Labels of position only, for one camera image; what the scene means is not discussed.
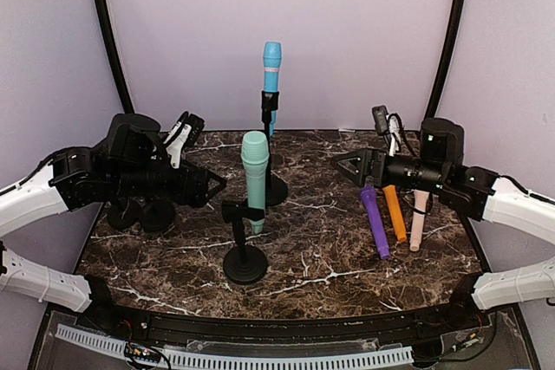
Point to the purple microphone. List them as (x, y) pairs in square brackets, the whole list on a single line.
[(369, 201)]

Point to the black front rail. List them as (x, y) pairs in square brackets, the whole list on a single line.
[(420, 325)]

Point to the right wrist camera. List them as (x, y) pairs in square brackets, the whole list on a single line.
[(389, 127)]

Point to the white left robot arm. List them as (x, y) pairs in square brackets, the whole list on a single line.
[(137, 169)]

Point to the black frame post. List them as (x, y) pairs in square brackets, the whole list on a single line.
[(114, 60), (446, 56)]

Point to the black stand of blue microphone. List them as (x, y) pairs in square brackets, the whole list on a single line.
[(276, 189)]

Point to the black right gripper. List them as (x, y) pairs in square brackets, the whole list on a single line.
[(367, 157)]

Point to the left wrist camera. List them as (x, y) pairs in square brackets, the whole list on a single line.
[(184, 133)]

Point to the right black frame post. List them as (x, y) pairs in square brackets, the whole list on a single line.
[(446, 56)]

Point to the white slotted cable duct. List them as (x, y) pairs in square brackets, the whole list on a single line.
[(234, 357)]

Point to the black stand of mint microphone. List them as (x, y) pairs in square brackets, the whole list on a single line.
[(243, 264)]

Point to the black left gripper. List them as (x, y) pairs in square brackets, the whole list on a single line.
[(197, 197)]

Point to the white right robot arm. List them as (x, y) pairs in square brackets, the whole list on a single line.
[(471, 191)]

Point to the mint green microphone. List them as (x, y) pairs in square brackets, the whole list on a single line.
[(255, 157)]

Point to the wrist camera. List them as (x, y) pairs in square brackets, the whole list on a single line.
[(184, 133), (389, 127)]

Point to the orange microphone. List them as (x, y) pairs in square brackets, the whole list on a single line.
[(395, 213)]

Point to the beige microphone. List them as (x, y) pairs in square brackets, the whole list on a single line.
[(419, 214)]

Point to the left black frame post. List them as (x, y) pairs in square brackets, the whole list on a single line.
[(114, 60)]

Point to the blue microphone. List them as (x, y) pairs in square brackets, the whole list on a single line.
[(272, 59)]

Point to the black stand of beige microphone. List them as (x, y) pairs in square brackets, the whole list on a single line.
[(157, 215)]

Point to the black stand of orange microphone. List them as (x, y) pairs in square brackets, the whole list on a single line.
[(123, 213)]

